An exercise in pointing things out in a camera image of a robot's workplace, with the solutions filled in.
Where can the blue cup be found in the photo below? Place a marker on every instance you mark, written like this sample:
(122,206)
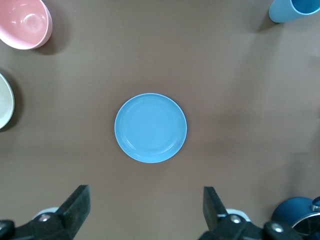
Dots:
(287,11)

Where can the dark blue saucepan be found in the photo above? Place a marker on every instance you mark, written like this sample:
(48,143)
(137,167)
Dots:
(290,207)

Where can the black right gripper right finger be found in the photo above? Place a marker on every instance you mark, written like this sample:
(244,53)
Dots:
(220,225)

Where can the blue plate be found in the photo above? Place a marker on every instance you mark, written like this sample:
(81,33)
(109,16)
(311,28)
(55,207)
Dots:
(151,128)

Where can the beige plate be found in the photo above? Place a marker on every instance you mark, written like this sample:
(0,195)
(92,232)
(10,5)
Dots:
(5,102)

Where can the glass lid blue knob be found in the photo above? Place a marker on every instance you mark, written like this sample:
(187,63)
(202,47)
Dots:
(308,225)

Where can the brown table cloth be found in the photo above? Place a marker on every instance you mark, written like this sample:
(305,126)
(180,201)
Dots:
(225,75)

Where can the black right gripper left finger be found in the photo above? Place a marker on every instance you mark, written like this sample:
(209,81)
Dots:
(70,215)

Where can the pink bowl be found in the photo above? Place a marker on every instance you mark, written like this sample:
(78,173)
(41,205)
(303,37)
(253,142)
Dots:
(23,22)

